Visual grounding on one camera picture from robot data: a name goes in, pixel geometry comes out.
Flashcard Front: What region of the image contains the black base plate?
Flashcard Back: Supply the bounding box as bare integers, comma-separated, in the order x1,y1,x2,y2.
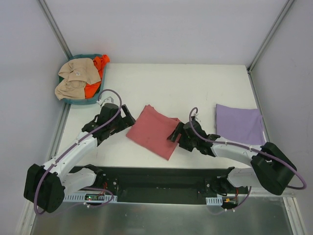
92,166,248,205

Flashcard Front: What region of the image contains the beige t shirt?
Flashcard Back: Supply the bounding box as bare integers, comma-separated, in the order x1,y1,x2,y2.
55,58,100,100

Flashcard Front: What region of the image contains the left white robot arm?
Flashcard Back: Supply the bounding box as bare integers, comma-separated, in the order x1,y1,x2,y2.
23,103,135,213

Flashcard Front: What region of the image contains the teal plastic basket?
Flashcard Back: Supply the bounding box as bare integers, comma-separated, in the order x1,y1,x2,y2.
59,54,106,105

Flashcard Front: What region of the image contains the right aluminium frame post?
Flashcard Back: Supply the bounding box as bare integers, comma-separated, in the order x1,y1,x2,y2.
247,0,296,74

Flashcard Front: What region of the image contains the aluminium frame post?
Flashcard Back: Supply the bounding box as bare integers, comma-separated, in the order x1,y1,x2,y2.
37,0,72,59
247,0,296,74

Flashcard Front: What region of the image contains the left white cable duct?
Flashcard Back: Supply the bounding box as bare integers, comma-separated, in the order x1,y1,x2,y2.
63,192,117,203

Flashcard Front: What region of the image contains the aluminium front rail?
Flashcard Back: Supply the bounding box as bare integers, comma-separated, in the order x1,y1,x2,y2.
30,172,296,196

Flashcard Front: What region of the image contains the orange t shirt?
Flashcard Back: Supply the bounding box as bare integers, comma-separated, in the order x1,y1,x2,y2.
84,54,110,99

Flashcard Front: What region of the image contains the white cable duct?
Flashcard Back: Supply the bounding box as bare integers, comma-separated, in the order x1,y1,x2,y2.
205,196,223,206
63,192,117,203

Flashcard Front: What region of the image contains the pink red t shirt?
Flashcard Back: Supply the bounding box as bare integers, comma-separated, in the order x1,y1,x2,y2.
126,105,180,160

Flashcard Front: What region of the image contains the right white cable duct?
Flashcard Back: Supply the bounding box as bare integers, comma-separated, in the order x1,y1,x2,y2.
205,196,223,206

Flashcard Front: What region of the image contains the left aluminium frame post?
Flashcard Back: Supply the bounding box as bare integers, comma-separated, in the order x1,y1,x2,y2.
37,0,72,59

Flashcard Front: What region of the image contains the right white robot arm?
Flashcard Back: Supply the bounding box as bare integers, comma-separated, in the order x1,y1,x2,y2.
167,117,297,195

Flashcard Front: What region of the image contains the folded purple t shirt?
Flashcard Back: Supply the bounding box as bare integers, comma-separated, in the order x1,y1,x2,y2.
215,104,266,145

